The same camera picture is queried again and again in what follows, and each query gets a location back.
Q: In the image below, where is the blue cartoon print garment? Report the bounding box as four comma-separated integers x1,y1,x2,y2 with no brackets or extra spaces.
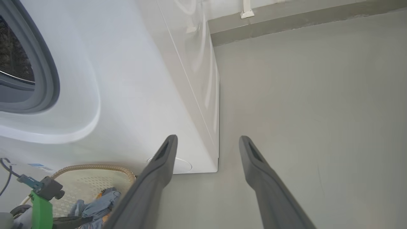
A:
68,187,121,229

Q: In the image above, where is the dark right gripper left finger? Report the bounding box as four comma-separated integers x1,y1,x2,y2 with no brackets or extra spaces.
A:
102,135,178,229

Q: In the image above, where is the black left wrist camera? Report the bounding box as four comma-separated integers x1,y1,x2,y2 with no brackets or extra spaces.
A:
38,177,66,201

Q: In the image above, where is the round white filter cover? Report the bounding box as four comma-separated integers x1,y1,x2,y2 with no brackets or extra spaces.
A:
147,156,193,174

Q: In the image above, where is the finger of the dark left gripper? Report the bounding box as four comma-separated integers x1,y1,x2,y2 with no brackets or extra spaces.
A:
52,216,93,229

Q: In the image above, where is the white wall conduit post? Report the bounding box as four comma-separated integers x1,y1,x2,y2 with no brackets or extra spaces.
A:
240,0,255,19

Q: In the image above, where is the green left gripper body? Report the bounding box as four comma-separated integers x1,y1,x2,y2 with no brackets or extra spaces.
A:
30,191,53,229

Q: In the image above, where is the blue energy label sticker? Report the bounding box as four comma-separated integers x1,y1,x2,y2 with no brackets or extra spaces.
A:
27,163,56,174

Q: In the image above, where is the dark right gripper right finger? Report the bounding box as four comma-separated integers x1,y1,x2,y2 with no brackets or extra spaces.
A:
238,135,317,229

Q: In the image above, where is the white front-load washing machine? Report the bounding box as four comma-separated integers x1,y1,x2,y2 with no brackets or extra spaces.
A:
0,0,220,178

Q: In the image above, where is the cream perforated laundry basket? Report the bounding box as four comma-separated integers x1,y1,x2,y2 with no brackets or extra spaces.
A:
21,164,137,229

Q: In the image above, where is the teal left camera connector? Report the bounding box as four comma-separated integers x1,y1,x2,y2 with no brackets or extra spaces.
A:
17,174,43,191

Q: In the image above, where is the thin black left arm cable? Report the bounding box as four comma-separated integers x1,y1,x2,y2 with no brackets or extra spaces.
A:
0,158,21,196

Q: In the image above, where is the perforated steel washer drum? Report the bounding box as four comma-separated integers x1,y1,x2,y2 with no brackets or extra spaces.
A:
0,16,35,85

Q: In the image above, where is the grey rubber door gasket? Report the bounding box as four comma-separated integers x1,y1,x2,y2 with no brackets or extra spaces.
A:
0,0,60,114

